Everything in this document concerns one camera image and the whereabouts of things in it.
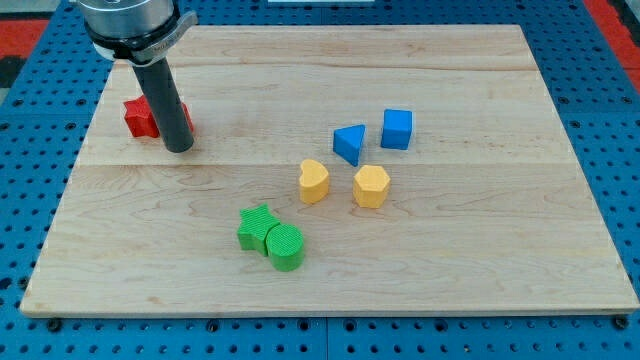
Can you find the red star block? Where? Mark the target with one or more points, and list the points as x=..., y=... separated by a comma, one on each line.
x=139, y=118

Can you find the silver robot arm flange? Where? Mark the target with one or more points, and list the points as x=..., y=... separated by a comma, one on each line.
x=140, y=32

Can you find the blue triangle block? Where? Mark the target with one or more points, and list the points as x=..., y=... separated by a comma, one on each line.
x=348, y=141

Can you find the yellow heart block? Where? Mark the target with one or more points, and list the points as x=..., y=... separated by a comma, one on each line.
x=313, y=182

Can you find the light wooden board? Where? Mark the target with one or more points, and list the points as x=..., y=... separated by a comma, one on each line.
x=488, y=211

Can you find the yellow hexagon block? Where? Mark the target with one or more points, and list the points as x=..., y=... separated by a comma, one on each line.
x=371, y=186

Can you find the green cylinder block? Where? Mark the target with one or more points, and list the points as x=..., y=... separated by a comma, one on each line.
x=285, y=247

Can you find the green star block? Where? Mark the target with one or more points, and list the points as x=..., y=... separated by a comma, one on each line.
x=255, y=224

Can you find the blue cube block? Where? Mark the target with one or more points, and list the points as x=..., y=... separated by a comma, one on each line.
x=396, y=129

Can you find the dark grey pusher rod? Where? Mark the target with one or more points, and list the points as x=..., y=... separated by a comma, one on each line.
x=158, y=87

